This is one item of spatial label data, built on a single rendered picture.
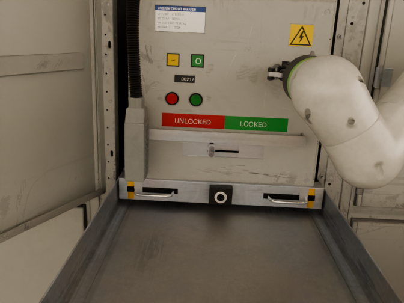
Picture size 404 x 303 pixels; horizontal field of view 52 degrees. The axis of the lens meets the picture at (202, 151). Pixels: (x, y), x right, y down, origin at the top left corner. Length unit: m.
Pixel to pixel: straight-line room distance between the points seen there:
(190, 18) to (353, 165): 0.55
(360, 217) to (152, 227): 0.62
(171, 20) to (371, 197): 0.73
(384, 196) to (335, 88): 0.70
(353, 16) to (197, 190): 0.60
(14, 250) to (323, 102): 1.06
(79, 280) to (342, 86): 0.58
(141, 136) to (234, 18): 0.35
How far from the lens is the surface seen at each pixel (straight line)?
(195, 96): 1.04
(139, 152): 0.98
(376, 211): 1.32
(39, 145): 1.07
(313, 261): 0.95
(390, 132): 0.70
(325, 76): 0.63
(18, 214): 1.08
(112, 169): 1.22
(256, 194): 1.11
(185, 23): 1.04
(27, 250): 1.39
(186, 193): 1.11
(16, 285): 1.48
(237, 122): 1.06
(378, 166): 0.69
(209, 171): 1.10
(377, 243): 1.35
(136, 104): 0.97
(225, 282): 0.84
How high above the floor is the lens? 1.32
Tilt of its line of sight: 17 degrees down
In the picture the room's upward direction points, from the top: 3 degrees clockwise
